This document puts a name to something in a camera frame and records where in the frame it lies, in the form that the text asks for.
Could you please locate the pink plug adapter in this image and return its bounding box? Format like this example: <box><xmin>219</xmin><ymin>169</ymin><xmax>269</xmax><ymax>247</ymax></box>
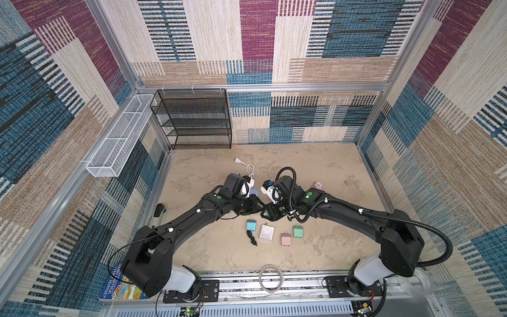
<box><xmin>281</xmin><ymin>233</ymin><xmax>292</xmax><ymax>246</ymax></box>

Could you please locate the grey cable ring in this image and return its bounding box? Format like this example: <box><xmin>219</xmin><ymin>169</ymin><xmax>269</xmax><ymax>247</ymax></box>
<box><xmin>259</xmin><ymin>264</ymin><xmax>285</xmax><ymax>294</ymax></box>

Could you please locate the clear tape roll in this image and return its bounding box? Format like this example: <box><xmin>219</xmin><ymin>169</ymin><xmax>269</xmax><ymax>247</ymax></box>
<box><xmin>397</xmin><ymin>268</ymin><xmax>434</xmax><ymax>298</ymax></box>

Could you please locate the white mesh wall basket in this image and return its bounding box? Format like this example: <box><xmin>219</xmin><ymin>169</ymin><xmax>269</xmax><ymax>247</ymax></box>
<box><xmin>86</xmin><ymin>95</ymin><xmax>154</xmax><ymax>178</ymax></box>

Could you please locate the black wire shelf rack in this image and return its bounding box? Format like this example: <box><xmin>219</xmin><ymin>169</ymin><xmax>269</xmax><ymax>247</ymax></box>
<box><xmin>151</xmin><ymin>88</ymin><xmax>232</xmax><ymax>150</ymax></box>

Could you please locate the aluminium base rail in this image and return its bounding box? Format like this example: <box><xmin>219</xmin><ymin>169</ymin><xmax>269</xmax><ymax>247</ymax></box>
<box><xmin>98</xmin><ymin>270</ymin><xmax>449</xmax><ymax>316</ymax></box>

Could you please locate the teal plug adapter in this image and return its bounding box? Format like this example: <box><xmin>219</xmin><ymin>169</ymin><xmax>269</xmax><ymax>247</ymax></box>
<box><xmin>246</xmin><ymin>219</ymin><xmax>257</xmax><ymax>232</ymax></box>

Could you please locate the green plug adapter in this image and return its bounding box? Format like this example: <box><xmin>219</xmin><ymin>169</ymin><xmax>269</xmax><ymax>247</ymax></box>
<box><xmin>293</xmin><ymin>225</ymin><xmax>304</xmax><ymax>239</ymax></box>

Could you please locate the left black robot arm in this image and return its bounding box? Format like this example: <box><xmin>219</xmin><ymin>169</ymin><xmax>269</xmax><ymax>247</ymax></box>
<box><xmin>121</xmin><ymin>173</ymin><xmax>264</xmax><ymax>300</ymax></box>

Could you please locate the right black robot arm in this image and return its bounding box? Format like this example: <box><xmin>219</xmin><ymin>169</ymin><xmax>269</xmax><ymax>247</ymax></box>
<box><xmin>261</xmin><ymin>166</ymin><xmax>454</xmax><ymax>297</ymax></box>

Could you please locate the white square plug adapter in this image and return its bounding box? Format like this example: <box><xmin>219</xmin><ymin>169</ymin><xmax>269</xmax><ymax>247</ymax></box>
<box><xmin>260</xmin><ymin>225</ymin><xmax>275</xmax><ymax>241</ymax></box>

